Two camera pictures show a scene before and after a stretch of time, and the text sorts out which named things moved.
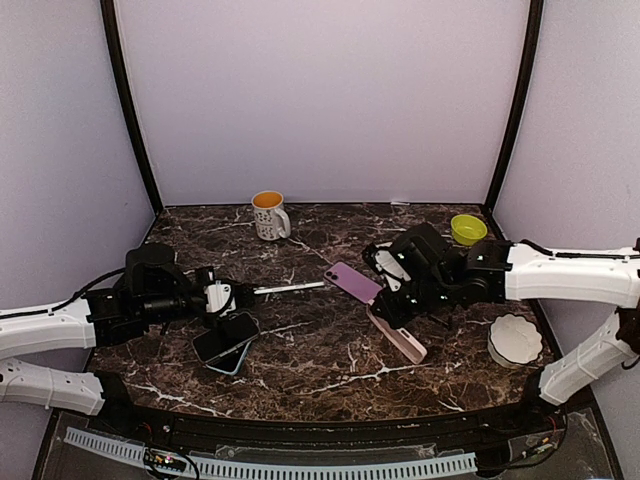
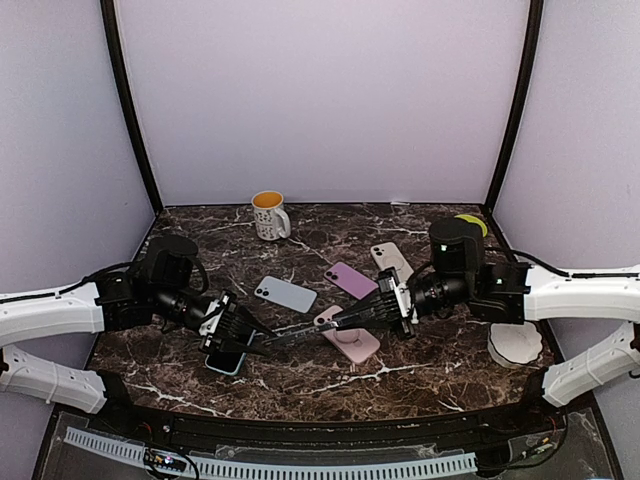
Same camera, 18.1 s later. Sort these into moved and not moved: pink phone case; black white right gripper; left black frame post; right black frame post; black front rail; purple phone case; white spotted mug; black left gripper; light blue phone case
Moved: black left gripper; black white right gripper; pink phone case
Not moved: right black frame post; left black frame post; purple phone case; white spotted mug; light blue phone case; black front rail
